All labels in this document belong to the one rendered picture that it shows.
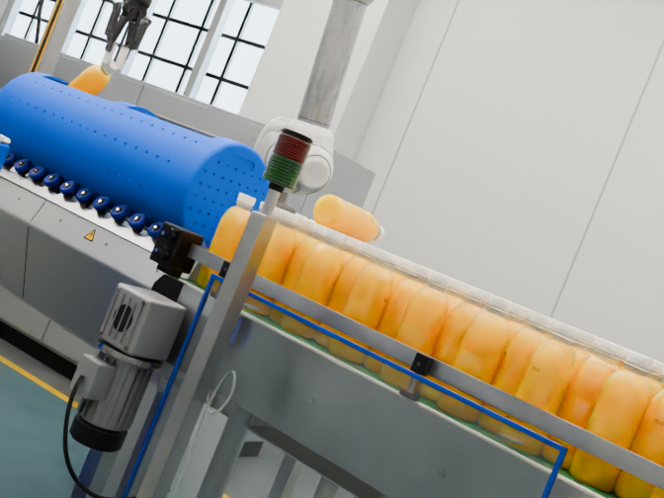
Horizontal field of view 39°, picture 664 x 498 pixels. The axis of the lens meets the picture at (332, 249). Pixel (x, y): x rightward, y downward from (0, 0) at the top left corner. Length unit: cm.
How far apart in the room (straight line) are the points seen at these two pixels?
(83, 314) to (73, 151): 43
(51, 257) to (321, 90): 89
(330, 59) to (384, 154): 256
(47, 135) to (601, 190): 301
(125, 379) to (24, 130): 102
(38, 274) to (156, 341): 72
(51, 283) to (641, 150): 318
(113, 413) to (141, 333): 17
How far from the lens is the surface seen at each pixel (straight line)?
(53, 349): 466
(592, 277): 476
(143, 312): 187
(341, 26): 274
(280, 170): 167
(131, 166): 233
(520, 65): 513
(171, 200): 221
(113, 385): 191
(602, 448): 151
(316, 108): 273
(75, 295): 243
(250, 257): 168
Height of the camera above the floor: 112
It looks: 1 degrees down
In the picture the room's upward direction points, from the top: 22 degrees clockwise
